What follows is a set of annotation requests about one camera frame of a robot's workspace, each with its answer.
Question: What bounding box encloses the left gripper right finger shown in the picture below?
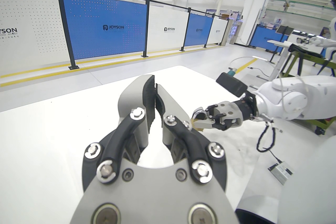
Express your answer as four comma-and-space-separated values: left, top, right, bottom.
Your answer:
156, 83, 227, 192

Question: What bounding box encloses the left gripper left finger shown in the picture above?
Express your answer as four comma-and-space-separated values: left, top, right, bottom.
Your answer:
83, 75, 156, 193

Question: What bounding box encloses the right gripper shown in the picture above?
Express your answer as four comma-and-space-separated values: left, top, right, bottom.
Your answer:
192, 96, 257, 131

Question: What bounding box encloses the brass padlock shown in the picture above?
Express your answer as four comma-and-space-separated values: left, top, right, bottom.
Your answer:
191, 118, 204, 131

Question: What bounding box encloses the blue partition panel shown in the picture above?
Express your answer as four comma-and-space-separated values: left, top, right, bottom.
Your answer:
250, 25, 290, 49
56, 0, 149, 70
181, 8, 215, 51

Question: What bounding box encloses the white partition panel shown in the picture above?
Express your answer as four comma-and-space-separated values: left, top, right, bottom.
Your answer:
0, 0, 79, 80
145, 0, 191, 53
204, 14, 229, 48

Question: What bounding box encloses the small silver box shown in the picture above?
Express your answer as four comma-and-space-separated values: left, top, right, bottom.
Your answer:
268, 161, 295, 185

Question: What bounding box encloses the white desk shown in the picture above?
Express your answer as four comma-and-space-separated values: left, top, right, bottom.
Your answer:
266, 39, 292, 78

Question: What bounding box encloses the green metal trestle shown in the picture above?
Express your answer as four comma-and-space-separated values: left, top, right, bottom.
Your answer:
281, 43, 336, 136

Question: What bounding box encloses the robot body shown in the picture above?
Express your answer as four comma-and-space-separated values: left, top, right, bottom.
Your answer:
235, 128, 336, 224

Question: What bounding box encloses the tablet on stand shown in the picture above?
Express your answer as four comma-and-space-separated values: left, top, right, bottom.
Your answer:
276, 25, 295, 36

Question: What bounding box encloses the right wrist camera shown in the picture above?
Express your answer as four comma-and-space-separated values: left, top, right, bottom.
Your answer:
216, 72, 256, 105

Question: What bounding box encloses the black cable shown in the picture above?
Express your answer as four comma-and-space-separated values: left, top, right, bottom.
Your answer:
256, 115, 282, 165

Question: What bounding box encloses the thin white cable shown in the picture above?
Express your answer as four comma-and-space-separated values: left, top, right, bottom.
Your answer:
278, 75, 309, 111

